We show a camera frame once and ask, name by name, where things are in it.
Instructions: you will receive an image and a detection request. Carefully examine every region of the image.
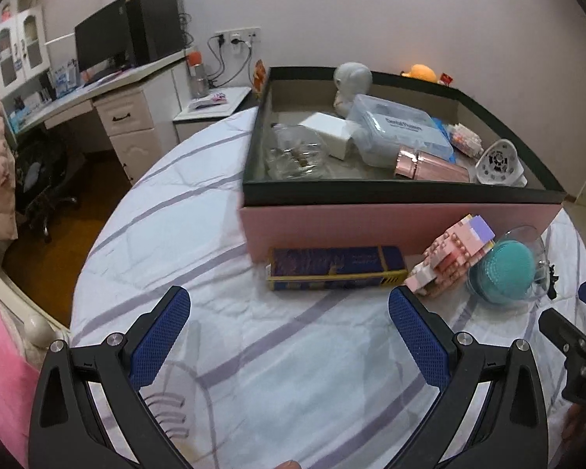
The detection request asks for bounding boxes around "teal brush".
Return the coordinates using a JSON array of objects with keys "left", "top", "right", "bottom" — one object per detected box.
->
[{"left": 467, "top": 226, "right": 550, "bottom": 307}]

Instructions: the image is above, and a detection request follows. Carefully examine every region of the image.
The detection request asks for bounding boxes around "orange octopus plush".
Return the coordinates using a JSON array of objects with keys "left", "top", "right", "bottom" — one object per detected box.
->
[{"left": 401, "top": 64, "right": 438, "bottom": 84}]

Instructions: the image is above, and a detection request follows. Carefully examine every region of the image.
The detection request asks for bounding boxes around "black computer monitor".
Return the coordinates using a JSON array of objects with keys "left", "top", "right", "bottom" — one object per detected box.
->
[{"left": 75, "top": 0, "right": 129, "bottom": 72}]

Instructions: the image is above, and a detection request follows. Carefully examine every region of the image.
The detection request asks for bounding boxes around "striped white bedsheet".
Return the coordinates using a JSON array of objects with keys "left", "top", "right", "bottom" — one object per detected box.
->
[{"left": 68, "top": 107, "right": 586, "bottom": 469}]

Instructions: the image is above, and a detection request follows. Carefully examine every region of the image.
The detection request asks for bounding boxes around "pink blanket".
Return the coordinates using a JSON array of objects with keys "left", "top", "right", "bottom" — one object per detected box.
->
[{"left": 0, "top": 311, "right": 39, "bottom": 468}]

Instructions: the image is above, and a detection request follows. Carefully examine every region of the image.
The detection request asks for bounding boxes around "white power plug adapter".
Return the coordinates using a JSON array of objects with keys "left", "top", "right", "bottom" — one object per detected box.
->
[{"left": 475, "top": 139, "right": 527, "bottom": 188}]

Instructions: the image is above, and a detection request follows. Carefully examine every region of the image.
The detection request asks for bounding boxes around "small white side cabinet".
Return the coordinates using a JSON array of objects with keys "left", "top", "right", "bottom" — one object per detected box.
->
[{"left": 173, "top": 87, "right": 252, "bottom": 142}]

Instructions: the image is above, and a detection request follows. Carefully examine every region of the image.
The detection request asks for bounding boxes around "white desk with drawers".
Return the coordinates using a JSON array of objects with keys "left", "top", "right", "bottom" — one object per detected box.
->
[{"left": 16, "top": 50, "right": 190, "bottom": 183}]

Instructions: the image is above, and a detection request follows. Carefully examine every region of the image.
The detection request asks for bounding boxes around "pink building block toy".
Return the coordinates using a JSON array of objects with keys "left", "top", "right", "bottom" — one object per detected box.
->
[{"left": 404, "top": 215, "right": 495, "bottom": 297}]

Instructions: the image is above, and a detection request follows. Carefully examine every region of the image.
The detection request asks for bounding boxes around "white glass door cabinet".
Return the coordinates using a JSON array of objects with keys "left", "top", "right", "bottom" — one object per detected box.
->
[{"left": 0, "top": 6, "right": 50, "bottom": 98}]

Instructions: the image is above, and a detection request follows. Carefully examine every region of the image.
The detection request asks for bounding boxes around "pink storage box black rim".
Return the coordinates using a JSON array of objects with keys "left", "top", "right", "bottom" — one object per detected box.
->
[{"left": 239, "top": 67, "right": 566, "bottom": 263}]

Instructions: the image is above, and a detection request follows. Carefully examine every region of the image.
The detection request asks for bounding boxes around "person left hand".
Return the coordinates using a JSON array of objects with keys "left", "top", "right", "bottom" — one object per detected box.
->
[{"left": 274, "top": 460, "right": 302, "bottom": 469}]

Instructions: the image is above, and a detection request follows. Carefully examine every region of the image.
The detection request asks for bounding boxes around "red snack bag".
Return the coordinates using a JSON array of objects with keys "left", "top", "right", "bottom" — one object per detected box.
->
[{"left": 252, "top": 59, "right": 268, "bottom": 100}]

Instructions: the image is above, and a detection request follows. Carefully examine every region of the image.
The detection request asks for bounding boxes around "black office chair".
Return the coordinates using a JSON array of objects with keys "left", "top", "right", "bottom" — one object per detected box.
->
[{"left": 15, "top": 129, "right": 81, "bottom": 242}]

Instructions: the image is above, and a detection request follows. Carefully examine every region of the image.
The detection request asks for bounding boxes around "white wall socket strip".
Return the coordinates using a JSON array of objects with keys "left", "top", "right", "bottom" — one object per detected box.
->
[{"left": 214, "top": 27, "right": 261, "bottom": 45}]

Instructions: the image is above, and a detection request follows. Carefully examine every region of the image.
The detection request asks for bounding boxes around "person right hand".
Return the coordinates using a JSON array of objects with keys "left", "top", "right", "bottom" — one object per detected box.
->
[{"left": 561, "top": 403, "right": 586, "bottom": 444}]

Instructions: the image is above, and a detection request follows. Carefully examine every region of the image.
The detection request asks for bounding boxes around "orange lid water bottle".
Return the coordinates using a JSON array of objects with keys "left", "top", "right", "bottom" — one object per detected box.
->
[{"left": 186, "top": 49, "right": 209, "bottom": 98}]

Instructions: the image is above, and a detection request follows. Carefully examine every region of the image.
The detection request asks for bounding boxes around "purple yellow rectangular box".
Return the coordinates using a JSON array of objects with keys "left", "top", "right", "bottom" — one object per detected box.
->
[{"left": 266, "top": 246, "right": 409, "bottom": 291}]

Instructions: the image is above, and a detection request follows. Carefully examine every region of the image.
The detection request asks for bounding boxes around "white cube box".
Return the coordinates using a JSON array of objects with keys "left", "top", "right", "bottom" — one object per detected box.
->
[{"left": 300, "top": 112, "right": 351, "bottom": 161}]

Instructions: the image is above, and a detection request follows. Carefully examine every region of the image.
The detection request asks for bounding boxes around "clear glass bottle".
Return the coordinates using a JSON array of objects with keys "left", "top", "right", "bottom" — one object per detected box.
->
[{"left": 262, "top": 124, "right": 330, "bottom": 181}]

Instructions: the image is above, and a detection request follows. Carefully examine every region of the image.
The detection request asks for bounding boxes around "rose gold tube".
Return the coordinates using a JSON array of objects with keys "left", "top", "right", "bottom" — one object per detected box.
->
[{"left": 394, "top": 146, "right": 470, "bottom": 183}]

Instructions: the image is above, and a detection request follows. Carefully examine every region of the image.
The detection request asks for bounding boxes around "clear plastic floss box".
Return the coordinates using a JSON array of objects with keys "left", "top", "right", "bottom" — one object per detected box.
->
[{"left": 346, "top": 94, "right": 454, "bottom": 170}]

